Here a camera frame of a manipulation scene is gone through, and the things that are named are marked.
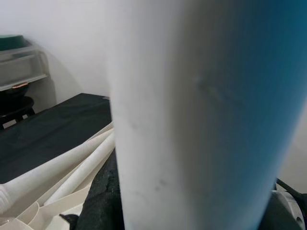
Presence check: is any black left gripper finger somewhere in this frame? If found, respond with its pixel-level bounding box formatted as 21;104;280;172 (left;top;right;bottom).
59;147;125;230

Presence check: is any white plastic table leg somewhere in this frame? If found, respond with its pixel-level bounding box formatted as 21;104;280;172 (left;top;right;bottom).
105;0;307;230
0;133;115;213
44;138;116;207

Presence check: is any white plastic table top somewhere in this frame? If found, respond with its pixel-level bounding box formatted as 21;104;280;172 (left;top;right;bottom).
0;121;116;230

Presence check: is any black round stool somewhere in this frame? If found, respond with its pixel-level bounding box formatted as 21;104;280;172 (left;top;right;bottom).
0;95;36;130

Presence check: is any clear plastic storage box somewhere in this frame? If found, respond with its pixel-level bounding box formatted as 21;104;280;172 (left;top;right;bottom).
0;39;50;92

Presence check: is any green plastic lid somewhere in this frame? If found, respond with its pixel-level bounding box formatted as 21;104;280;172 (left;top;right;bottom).
0;34;27;51

